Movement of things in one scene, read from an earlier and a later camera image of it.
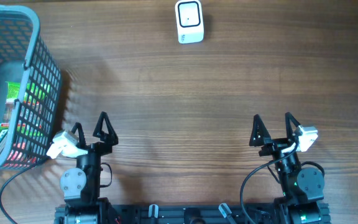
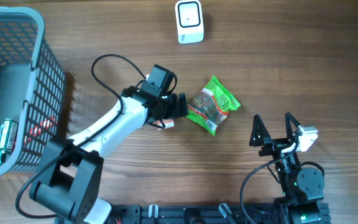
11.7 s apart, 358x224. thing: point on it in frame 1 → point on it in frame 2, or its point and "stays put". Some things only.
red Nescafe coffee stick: x=16 y=154 → x=40 y=127
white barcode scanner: x=189 y=20 stays put
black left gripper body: x=95 y=152 → x=171 y=107
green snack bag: x=34 y=92 → x=209 y=108
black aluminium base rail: x=289 y=213 stays put
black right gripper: x=273 y=145 stays put
